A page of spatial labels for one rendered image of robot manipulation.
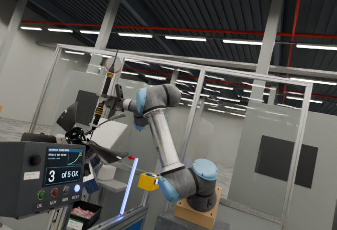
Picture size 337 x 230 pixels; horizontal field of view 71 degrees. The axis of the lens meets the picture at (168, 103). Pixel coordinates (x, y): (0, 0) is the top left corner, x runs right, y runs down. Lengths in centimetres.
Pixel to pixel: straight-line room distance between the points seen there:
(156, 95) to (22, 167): 63
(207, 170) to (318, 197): 283
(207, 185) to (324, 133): 289
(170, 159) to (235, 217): 111
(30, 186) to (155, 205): 155
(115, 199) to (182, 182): 135
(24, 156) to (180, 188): 61
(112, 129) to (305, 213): 280
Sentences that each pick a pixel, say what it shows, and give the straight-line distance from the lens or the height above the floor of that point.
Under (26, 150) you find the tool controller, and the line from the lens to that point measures 74.
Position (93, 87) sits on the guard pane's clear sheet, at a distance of 260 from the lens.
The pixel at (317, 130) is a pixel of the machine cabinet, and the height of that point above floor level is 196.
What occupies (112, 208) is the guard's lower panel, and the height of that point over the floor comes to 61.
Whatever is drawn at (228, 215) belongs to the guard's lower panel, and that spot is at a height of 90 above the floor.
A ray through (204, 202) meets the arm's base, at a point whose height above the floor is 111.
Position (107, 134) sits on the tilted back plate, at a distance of 196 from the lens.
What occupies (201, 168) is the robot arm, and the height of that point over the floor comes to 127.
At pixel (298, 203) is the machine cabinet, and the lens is 381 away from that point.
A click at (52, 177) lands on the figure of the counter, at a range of 82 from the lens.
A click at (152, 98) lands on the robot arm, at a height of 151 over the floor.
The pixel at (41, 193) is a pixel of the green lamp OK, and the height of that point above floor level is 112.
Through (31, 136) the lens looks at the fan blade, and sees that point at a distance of 178.
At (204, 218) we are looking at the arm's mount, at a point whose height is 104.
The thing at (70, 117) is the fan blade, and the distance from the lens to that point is 183.
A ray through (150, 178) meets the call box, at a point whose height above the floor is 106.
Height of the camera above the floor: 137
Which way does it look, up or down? 7 degrees up
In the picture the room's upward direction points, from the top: 15 degrees clockwise
